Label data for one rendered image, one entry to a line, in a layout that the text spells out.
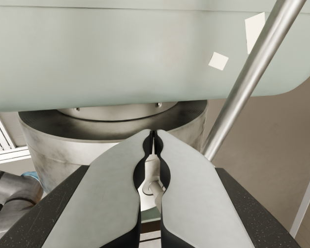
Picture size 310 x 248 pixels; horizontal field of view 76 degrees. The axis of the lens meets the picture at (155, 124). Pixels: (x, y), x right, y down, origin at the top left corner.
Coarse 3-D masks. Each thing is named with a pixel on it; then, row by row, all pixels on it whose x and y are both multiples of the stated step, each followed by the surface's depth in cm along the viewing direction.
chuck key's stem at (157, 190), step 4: (152, 184) 26; (156, 184) 26; (152, 188) 26; (156, 188) 26; (160, 188) 26; (152, 192) 26; (156, 192) 25; (160, 192) 25; (156, 196) 24; (160, 196) 24; (156, 200) 24; (160, 200) 24; (156, 204) 24; (160, 204) 23; (160, 208) 23; (160, 212) 23
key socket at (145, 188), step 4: (156, 176) 27; (148, 180) 26; (152, 180) 27; (156, 180) 27; (144, 184) 26; (148, 184) 27; (160, 184) 28; (144, 188) 27; (148, 188) 27; (144, 192) 27; (148, 192) 27
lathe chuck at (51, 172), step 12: (192, 144) 29; (36, 156) 27; (36, 168) 29; (48, 168) 26; (60, 168) 25; (72, 168) 24; (156, 168) 26; (48, 180) 28; (60, 180) 26; (144, 180) 26; (48, 192) 30; (144, 204) 28
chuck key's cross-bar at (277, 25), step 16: (288, 0) 9; (304, 0) 9; (272, 16) 10; (288, 16) 9; (272, 32) 10; (256, 48) 11; (272, 48) 10; (256, 64) 11; (240, 80) 12; (256, 80) 11; (240, 96) 12; (224, 112) 13; (240, 112) 13; (224, 128) 14; (208, 144) 15
